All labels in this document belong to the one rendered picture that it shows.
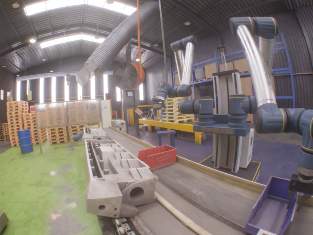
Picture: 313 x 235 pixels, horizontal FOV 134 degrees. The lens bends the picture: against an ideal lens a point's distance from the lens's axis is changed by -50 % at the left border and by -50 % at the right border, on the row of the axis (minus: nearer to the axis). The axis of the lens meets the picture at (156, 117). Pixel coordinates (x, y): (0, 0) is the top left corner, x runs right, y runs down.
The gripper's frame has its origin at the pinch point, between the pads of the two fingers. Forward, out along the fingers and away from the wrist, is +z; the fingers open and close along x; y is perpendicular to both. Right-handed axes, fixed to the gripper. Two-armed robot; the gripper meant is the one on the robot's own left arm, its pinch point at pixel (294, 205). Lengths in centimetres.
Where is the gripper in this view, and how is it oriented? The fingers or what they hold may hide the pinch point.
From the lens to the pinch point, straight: 72.4
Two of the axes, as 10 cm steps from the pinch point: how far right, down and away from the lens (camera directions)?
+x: 5.2, 0.4, -8.5
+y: -8.5, 0.9, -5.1
